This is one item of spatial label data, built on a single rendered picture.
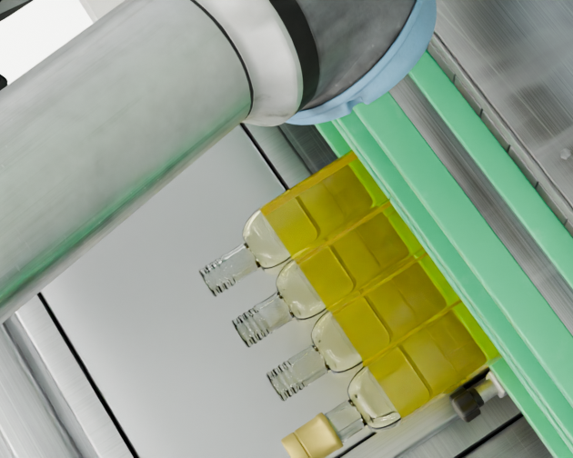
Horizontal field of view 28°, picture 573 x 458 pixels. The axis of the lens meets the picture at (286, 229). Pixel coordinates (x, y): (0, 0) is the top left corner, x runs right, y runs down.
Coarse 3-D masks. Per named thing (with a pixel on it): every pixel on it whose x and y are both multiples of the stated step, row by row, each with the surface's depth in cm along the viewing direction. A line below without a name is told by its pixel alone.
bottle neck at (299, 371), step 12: (312, 348) 101; (288, 360) 101; (300, 360) 100; (312, 360) 100; (276, 372) 100; (288, 372) 100; (300, 372) 100; (312, 372) 100; (324, 372) 101; (276, 384) 100; (288, 384) 100; (300, 384) 100; (288, 396) 100
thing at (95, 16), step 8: (80, 0) 91; (88, 0) 86; (96, 0) 86; (104, 0) 86; (112, 0) 86; (120, 0) 86; (88, 8) 88; (96, 8) 86; (104, 8) 86; (112, 8) 86; (96, 16) 86
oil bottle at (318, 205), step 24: (336, 168) 104; (360, 168) 104; (288, 192) 104; (312, 192) 104; (336, 192) 104; (360, 192) 104; (264, 216) 103; (288, 216) 103; (312, 216) 103; (336, 216) 103; (264, 240) 103; (288, 240) 103; (312, 240) 103; (264, 264) 103
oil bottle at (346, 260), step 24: (360, 216) 103; (384, 216) 103; (336, 240) 102; (360, 240) 102; (384, 240) 102; (408, 240) 102; (288, 264) 102; (312, 264) 102; (336, 264) 101; (360, 264) 101; (384, 264) 101; (288, 288) 101; (312, 288) 101; (336, 288) 101; (360, 288) 102; (288, 312) 102; (312, 312) 101
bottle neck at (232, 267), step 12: (228, 252) 105; (240, 252) 104; (216, 264) 104; (228, 264) 104; (240, 264) 104; (252, 264) 104; (204, 276) 103; (216, 276) 103; (228, 276) 104; (240, 276) 104; (216, 288) 104; (228, 288) 105
